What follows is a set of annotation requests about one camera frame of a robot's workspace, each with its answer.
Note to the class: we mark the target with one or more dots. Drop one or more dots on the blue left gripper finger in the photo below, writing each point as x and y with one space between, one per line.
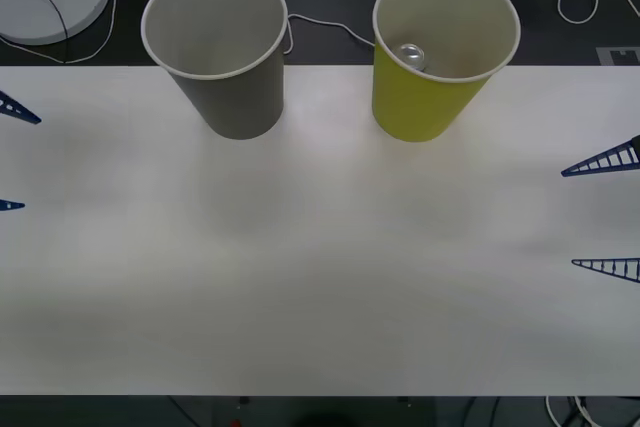
17 111
10 205

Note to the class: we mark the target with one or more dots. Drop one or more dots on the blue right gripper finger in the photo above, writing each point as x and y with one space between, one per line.
607 162
620 268

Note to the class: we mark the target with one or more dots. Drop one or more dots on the orange drink can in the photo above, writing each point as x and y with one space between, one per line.
411 54

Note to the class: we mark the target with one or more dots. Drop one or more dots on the grey marked floor plate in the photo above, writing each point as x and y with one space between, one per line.
620 55

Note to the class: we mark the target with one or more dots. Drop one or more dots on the yellow-green plastic bin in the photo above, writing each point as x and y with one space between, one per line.
415 102

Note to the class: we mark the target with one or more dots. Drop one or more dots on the grey plastic bin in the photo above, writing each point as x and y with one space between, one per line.
235 97

